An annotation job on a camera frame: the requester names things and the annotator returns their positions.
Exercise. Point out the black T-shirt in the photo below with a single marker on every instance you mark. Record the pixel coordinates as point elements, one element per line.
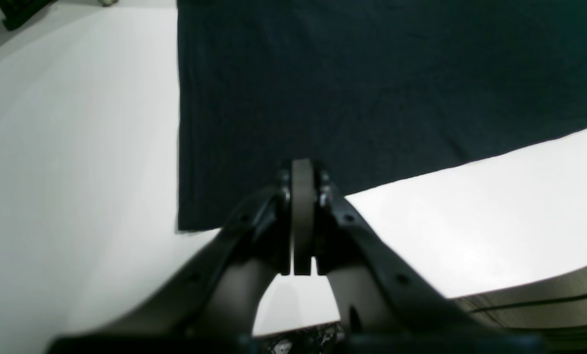
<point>377,90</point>

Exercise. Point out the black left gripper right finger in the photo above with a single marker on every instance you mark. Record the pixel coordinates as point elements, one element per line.
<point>385,306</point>

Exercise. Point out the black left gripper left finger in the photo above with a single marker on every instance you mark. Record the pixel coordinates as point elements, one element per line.
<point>209,306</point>

